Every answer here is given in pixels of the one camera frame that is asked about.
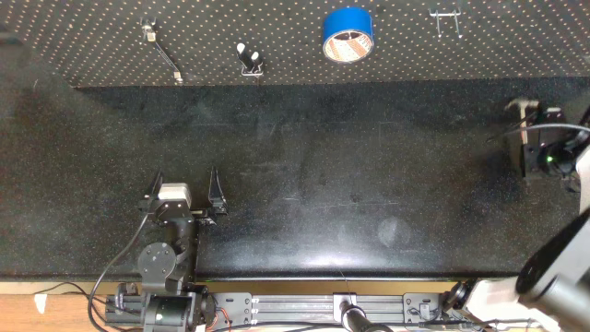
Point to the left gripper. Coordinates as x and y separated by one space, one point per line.
200 215

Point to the wrench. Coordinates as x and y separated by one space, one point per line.
163 54

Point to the pliers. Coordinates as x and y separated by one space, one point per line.
246 60

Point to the roll of blue tape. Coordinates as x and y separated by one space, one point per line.
345 23

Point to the hammer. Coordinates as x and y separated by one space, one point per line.
521 104

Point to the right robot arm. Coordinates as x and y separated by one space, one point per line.
553 276

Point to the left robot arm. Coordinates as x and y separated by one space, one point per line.
156 265

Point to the black pegboard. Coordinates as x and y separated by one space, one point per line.
461 55

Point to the white tape piece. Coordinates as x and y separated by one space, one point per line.
40 303

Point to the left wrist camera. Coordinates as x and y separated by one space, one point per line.
174 193

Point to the mounting rail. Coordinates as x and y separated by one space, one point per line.
295 309

